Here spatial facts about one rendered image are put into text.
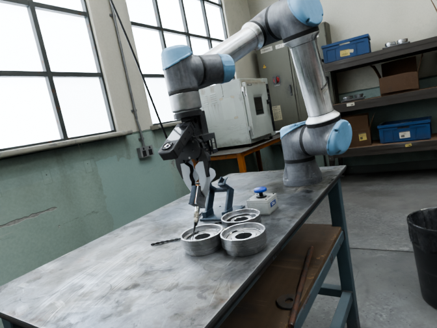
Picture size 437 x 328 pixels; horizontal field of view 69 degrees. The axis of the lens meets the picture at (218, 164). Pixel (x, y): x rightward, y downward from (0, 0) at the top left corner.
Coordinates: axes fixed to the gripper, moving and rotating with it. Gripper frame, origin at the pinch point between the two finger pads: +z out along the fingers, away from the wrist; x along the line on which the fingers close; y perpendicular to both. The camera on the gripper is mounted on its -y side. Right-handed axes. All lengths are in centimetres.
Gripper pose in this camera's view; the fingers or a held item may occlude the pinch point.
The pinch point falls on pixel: (198, 192)
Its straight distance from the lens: 79.3
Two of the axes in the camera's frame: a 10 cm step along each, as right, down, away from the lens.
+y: 4.8, -2.1, 8.5
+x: -8.6, 0.9, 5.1
